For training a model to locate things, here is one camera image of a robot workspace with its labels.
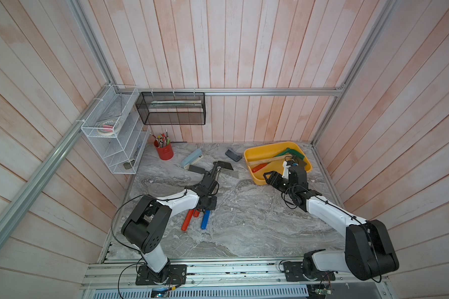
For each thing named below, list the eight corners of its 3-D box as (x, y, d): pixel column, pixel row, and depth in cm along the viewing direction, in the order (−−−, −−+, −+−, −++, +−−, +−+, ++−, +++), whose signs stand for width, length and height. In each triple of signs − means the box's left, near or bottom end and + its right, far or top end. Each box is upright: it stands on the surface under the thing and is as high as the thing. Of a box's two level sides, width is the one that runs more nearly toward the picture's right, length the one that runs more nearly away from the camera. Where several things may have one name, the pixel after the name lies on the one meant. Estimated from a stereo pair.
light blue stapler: (182, 166, 111) (180, 161, 107) (200, 153, 118) (199, 148, 114) (187, 171, 109) (186, 165, 105) (205, 157, 116) (204, 152, 112)
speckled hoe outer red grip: (181, 230, 87) (180, 228, 85) (189, 210, 93) (188, 208, 92) (186, 232, 86) (186, 230, 85) (194, 211, 93) (194, 210, 91)
